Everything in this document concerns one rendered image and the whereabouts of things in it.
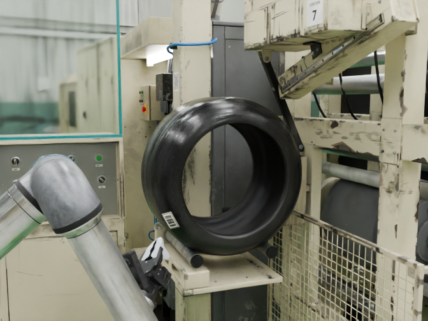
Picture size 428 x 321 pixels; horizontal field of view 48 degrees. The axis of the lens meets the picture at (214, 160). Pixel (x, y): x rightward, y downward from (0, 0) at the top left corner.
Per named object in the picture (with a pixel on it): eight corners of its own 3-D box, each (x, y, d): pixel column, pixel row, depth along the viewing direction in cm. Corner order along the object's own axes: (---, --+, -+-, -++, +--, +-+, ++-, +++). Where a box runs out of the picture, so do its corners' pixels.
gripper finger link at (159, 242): (169, 246, 151) (160, 271, 144) (158, 235, 148) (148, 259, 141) (176, 244, 149) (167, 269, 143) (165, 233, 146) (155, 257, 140)
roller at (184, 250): (165, 240, 191) (164, 229, 190) (176, 239, 192) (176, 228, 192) (190, 269, 158) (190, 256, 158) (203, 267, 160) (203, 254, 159)
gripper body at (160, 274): (154, 276, 147) (141, 311, 139) (137, 259, 143) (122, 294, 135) (173, 272, 143) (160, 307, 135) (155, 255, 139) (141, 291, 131)
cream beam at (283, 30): (242, 50, 193) (242, 13, 191) (296, 52, 202) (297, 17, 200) (325, 30, 137) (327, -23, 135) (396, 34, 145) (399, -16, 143)
